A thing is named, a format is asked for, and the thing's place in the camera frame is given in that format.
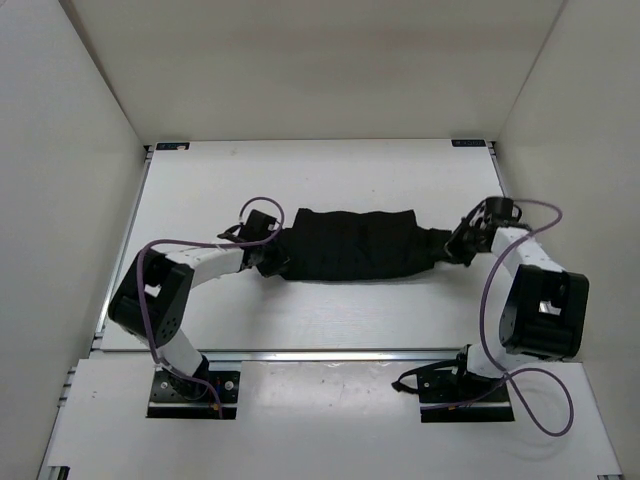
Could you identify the black pleated skirt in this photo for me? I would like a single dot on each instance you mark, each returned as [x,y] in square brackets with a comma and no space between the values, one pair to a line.
[344,246]

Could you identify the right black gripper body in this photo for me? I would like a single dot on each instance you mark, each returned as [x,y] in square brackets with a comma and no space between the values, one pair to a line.
[466,237]

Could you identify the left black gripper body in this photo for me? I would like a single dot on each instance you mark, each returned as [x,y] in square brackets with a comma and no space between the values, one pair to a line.
[269,252]

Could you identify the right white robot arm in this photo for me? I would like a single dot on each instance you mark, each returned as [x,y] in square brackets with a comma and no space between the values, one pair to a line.
[542,320]

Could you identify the left blue table label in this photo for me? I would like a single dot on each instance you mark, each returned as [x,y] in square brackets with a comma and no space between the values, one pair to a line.
[172,146]

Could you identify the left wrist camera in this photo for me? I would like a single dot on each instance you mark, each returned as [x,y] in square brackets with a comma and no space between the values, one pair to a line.
[258,226]

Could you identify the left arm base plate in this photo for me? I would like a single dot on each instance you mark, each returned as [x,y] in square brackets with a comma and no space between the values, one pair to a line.
[168,399]

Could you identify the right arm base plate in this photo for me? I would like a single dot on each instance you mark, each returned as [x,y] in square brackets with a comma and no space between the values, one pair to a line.
[447,397]

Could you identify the blue table label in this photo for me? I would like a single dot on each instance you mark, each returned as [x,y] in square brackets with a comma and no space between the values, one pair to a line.
[468,143]
[172,146]

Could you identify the right blue table label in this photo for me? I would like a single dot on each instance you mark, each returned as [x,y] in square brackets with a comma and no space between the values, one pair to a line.
[468,143]

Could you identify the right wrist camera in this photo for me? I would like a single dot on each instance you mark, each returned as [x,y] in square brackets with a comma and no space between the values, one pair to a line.
[500,209]

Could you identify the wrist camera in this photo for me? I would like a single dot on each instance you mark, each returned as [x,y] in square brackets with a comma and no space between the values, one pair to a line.
[258,226]
[500,209]

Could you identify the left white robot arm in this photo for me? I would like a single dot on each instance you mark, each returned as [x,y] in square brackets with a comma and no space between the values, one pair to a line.
[151,300]

